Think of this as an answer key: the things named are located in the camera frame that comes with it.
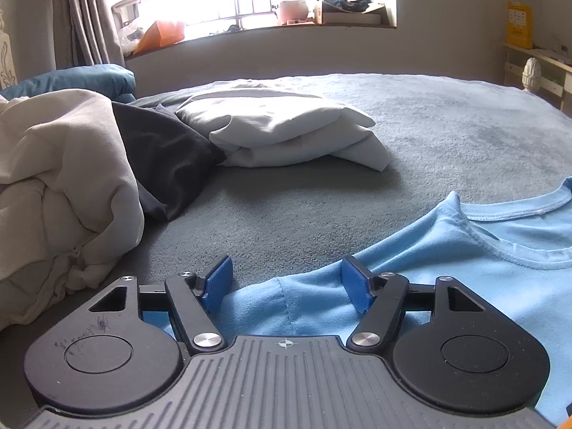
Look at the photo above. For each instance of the dark grey garment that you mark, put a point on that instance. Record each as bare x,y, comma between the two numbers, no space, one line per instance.
165,156

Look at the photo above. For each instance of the white plastic bag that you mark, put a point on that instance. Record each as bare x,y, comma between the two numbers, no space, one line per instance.
129,38

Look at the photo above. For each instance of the light blue t-shirt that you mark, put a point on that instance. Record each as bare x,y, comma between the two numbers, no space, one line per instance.
491,277

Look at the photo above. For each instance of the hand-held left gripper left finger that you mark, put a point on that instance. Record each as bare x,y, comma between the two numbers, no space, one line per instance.
216,283

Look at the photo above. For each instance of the white carved panel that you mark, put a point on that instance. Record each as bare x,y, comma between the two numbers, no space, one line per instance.
6,53

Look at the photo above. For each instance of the cardboard box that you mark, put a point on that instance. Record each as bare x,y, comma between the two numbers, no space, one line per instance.
353,17

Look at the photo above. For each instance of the yellow box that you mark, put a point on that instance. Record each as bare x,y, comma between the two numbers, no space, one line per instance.
519,24

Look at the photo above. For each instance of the cream sweatshirt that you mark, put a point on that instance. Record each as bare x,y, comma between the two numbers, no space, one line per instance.
67,178

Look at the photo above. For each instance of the white pineapple-shaped ornament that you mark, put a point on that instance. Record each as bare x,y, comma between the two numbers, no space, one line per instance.
531,73

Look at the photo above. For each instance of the blue pillow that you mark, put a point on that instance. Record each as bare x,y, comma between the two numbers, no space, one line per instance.
80,78

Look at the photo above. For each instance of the pink pouch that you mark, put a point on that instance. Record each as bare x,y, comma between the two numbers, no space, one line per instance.
292,10

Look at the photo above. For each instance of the white garment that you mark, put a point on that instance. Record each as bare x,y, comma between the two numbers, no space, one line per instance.
277,120

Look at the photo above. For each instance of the beige curtain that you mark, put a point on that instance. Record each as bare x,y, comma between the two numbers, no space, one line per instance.
85,18

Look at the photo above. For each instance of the cream wooden desk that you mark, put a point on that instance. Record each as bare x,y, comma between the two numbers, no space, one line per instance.
549,71

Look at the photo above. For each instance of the orange bag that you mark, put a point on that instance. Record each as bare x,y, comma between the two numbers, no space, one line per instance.
161,35

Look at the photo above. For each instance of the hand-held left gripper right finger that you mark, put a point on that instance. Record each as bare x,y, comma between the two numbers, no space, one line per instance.
355,283

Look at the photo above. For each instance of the white metal rack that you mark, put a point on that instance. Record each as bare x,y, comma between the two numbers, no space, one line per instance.
129,2

